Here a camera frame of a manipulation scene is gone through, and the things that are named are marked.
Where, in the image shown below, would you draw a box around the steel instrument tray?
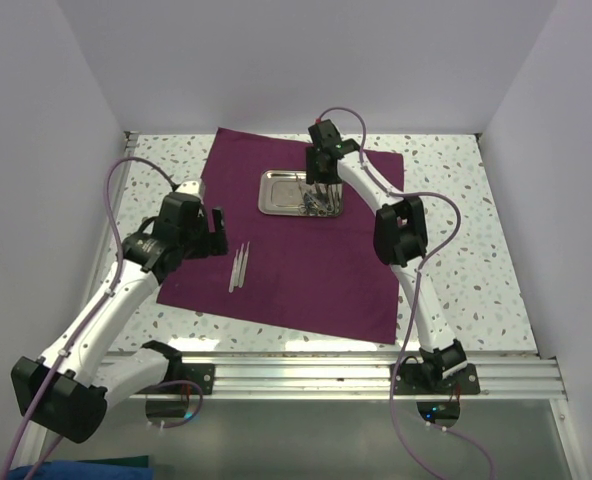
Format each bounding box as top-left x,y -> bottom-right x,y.
258,169 -> 346,219

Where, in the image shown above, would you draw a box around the steel tweezers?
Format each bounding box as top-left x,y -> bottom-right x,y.
236,242 -> 250,288
228,249 -> 242,293

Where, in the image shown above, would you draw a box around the purple cloth wrap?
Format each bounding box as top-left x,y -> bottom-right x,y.
157,128 -> 399,344

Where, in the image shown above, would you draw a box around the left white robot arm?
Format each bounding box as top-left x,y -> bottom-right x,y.
11,181 -> 228,443

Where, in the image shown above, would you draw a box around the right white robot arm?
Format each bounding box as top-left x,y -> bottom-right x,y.
306,119 -> 467,393

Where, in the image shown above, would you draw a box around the steel scissors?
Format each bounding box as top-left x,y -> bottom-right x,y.
298,187 -> 320,216

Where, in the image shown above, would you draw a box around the steel hemostat clamp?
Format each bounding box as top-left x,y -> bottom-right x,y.
315,184 -> 341,216

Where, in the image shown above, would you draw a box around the green cloth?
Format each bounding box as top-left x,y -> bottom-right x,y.
82,455 -> 152,468

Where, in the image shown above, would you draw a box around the blue cloth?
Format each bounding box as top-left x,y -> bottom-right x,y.
33,461 -> 154,480

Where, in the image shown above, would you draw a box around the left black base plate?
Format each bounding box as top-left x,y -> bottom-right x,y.
165,363 -> 216,395

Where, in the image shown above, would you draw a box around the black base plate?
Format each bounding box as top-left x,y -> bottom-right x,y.
393,356 -> 481,396
165,363 -> 216,395

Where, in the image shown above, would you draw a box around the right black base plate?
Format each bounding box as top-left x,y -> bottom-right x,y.
393,356 -> 481,396

